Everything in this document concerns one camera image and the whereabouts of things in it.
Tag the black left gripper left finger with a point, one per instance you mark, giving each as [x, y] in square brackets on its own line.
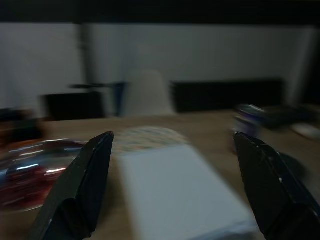
[80, 190]

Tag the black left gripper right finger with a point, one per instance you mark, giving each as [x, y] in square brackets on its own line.
[270, 190]

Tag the white rectangular box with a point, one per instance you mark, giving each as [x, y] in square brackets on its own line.
[180, 190]

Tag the silver bowl with wrapped sweets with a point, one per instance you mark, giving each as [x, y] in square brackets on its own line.
[37, 162]

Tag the small white oval object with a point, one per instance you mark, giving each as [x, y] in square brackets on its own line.
[306, 130]

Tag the flat black box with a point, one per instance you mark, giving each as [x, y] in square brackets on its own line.
[282, 117]

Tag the purple drink can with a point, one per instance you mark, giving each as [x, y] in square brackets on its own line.
[246, 120]

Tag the small black foam panel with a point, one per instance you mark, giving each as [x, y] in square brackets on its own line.
[72, 105]

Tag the round woven placemat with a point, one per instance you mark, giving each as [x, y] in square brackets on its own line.
[150, 138]

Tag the blue container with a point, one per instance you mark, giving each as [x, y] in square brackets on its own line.
[119, 97]

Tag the wide black foam panel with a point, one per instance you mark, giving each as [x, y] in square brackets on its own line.
[225, 95]

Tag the white plastic chair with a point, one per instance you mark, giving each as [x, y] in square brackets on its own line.
[147, 92]

